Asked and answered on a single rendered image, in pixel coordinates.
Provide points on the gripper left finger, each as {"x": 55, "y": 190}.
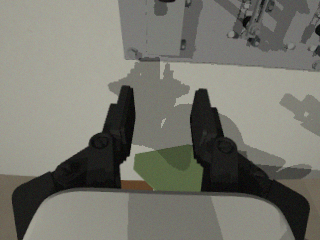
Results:
{"x": 99, "y": 162}

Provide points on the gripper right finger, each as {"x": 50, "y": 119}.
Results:
{"x": 231, "y": 172}

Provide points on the grey fixture plate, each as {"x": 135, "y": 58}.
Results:
{"x": 207, "y": 22}

